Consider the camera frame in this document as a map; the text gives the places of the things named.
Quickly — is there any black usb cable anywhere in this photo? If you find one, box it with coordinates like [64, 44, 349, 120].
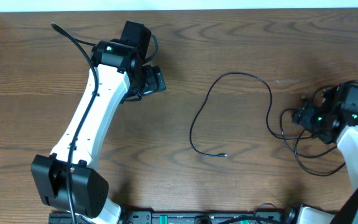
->
[189, 72, 313, 158]
[279, 86, 346, 177]

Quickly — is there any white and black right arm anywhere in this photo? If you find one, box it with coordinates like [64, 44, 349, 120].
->
[292, 81, 358, 223]

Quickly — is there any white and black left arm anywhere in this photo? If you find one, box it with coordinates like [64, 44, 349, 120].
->
[31, 21, 166, 223]

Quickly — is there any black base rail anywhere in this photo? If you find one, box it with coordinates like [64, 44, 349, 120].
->
[48, 202, 332, 224]

